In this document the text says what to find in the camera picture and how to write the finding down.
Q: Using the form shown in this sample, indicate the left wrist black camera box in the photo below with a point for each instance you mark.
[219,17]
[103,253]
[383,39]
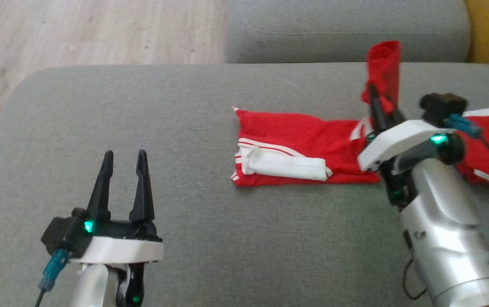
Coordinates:
[63,232]

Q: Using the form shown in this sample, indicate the grey sofa back cushion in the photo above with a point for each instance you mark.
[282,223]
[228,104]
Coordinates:
[334,30]

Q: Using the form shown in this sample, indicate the large grey sofa seat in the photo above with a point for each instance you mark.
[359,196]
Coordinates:
[227,238]

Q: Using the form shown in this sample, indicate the red Bulls jersey white sleeves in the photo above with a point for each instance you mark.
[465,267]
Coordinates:
[295,132]

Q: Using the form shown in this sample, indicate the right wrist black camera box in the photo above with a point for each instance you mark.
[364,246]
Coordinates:
[442,106]

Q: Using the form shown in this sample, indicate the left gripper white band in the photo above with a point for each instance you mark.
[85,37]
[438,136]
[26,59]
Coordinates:
[121,249]

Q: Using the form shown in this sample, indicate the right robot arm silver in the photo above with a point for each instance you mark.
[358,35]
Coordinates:
[444,238]

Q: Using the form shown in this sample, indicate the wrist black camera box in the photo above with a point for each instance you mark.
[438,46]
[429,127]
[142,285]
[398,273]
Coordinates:
[63,232]
[442,106]

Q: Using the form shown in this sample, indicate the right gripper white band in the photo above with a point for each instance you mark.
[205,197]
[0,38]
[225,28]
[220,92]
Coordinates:
[398,140]

